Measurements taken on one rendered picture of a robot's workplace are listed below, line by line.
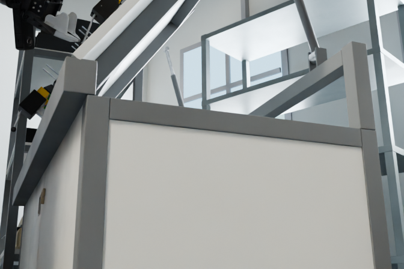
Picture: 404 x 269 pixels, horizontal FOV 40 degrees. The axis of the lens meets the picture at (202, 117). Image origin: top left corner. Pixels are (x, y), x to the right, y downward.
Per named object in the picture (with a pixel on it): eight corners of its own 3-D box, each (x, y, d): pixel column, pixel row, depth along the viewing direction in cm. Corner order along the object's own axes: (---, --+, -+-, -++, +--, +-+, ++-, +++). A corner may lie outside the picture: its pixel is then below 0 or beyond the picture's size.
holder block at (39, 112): (30, 149, 151) (1, 125, 150) (60, 117, 156) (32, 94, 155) (32, 145, 146) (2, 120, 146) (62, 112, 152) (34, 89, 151)
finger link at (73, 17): (86, 23, 130) (55, 3, 132) (77, 45, 132) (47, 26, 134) (93, 22, 133) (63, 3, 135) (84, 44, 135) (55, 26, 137)
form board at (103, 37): (20, 189, 200) (16, 186, 200) (180, 14, 248) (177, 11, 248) (80, 60, 96) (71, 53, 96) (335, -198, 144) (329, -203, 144)
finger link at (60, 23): (79, 23, 127) (47, 3, 129) (69, 45, 129) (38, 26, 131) (86, 23, 130) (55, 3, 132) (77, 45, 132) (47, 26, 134)
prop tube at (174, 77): (190, 150, 211) (170, 74, 217) (188, 152, 213) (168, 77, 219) (198, 148, 212) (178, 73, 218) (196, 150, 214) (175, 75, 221)
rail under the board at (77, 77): (63, 90, 94) (65, 55, 96) (11, 205, 197) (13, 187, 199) (95, 95, 96) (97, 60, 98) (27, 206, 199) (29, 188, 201)
